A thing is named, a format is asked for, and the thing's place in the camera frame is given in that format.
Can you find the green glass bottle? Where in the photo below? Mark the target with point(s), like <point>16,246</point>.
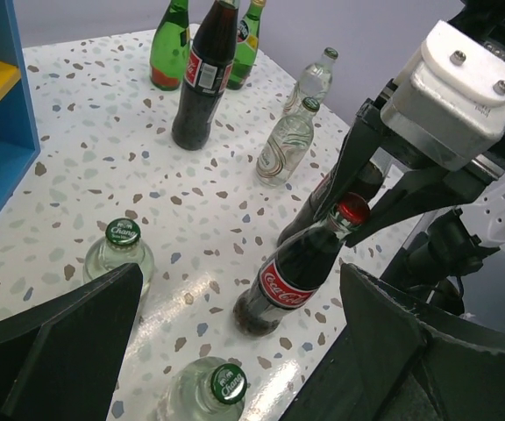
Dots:
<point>170,47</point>
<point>247,45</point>

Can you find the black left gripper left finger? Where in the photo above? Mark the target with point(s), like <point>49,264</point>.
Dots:
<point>60,360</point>

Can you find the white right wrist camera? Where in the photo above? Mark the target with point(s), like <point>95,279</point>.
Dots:
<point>449,103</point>

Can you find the cola bottle front centre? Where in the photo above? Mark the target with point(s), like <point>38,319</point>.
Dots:
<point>207,74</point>

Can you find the clear soda bottle shelved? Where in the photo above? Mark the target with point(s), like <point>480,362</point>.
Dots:
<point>121,243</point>

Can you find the green glass bottle right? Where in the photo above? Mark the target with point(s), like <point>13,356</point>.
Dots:
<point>247,45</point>

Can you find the clear soda bottle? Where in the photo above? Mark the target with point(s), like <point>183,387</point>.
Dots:
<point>287,144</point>
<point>315,81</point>
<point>210,388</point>

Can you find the cola bottle under right gripper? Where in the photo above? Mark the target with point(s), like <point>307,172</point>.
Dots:
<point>366,185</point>

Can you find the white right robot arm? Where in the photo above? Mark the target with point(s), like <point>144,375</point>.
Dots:
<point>457,239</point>

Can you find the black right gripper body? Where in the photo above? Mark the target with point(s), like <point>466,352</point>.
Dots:
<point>485,164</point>

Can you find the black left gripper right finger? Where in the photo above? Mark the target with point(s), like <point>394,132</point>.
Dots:
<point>417,361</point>

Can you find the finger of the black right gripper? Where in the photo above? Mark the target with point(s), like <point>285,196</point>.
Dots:
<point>419,192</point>
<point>360,144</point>

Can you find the green glass bottle left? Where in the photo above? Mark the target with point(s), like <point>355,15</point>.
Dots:
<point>170,47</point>

